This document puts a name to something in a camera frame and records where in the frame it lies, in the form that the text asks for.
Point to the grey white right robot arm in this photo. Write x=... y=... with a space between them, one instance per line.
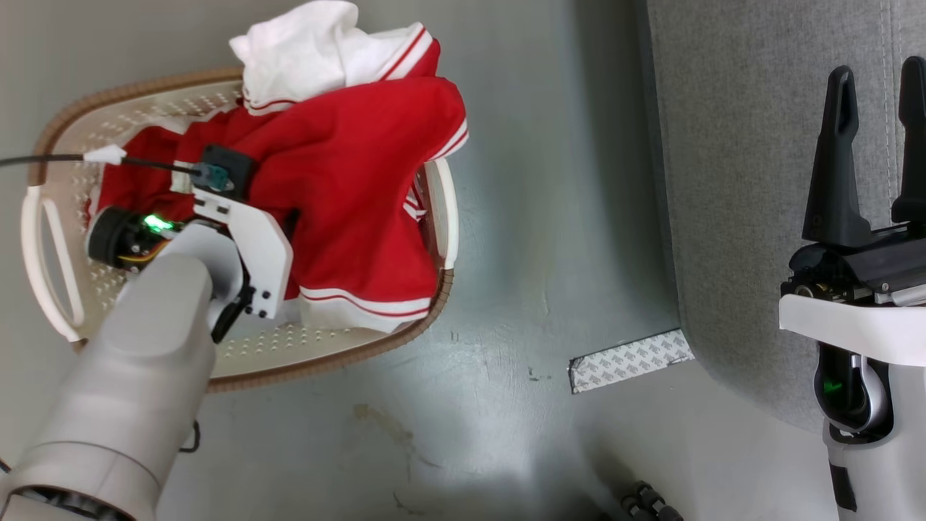
x=879 y=463

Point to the grey fabric sofa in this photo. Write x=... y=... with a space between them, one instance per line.
x=738 y=181

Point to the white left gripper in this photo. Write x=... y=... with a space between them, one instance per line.
x=255 y=250

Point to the patterned grey tape patch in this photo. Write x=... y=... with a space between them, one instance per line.
x=629 y=360

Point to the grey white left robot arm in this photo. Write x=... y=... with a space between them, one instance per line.
x=130 y=376

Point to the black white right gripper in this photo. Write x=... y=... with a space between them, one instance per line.
x=861 y=322

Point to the black wrist camera teal connector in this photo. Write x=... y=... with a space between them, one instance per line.
x=231 y=165

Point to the cream perforated laundry basket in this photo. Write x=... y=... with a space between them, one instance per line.
x=289 y=349

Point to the black ribbed base part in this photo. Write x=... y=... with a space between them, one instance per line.
x=651 y=503

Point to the red garment white striped trim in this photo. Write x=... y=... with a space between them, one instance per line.
x=362 y=159

